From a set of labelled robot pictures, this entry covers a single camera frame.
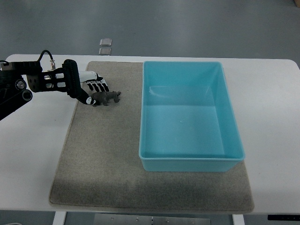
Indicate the silver floor plate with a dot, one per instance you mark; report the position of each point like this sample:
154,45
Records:
105,42
105,51

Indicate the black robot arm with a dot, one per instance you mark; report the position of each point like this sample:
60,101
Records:
19,80

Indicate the white table leg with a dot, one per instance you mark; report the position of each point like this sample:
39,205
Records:
59,218
238,219

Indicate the upper silver floor plate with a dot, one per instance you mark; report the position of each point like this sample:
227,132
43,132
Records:
105,42

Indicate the right white table leg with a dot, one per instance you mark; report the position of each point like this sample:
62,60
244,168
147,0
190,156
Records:
238,219

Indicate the black table control panel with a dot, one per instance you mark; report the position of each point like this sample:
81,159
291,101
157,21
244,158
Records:
284,217

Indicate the grey metal table crossbar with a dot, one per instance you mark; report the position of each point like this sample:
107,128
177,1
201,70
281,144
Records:
115,219

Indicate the lower silver floor plate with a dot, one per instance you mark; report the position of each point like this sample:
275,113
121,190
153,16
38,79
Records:
105,51

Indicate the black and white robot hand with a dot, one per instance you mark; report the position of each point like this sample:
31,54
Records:
81,85

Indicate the left white table leg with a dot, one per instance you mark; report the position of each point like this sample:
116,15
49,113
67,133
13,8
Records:
59,218

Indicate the brown toy hippo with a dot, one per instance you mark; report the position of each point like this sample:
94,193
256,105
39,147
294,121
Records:
104,97

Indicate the grey felt mat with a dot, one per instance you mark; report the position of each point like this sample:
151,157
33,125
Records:
100,166

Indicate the blue plastic box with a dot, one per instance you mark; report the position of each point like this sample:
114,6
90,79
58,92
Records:
187,119

